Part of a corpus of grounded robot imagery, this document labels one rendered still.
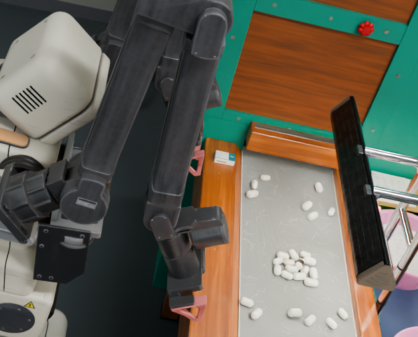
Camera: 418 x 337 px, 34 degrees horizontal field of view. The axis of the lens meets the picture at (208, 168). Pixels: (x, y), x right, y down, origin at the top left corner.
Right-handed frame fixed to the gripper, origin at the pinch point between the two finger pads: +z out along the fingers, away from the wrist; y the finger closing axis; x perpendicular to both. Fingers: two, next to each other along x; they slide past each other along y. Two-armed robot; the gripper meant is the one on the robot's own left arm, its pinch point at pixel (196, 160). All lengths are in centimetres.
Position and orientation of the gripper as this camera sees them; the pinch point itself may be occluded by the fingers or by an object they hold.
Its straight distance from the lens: 167.3
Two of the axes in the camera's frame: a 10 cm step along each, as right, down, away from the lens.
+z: 2.4, 7.5, 6.2
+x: -9.7, 2.0, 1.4
